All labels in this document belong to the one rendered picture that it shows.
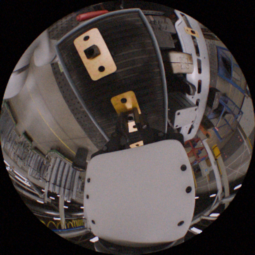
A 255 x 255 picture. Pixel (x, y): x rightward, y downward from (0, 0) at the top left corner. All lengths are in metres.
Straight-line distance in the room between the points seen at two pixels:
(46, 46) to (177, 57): 0.38
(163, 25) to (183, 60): 0.11
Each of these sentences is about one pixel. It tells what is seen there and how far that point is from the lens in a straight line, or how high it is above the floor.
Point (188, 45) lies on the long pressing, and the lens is 0.39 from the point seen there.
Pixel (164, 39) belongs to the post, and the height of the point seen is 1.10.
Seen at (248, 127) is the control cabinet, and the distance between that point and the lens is 8.26.
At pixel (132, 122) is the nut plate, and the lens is 0.16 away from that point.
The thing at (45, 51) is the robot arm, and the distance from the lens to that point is 0.35.
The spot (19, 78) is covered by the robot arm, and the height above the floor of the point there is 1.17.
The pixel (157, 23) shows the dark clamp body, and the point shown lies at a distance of 0.26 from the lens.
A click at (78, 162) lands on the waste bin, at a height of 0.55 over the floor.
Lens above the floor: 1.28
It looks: 46 degrees down
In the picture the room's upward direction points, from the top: 177 degrees clockwise
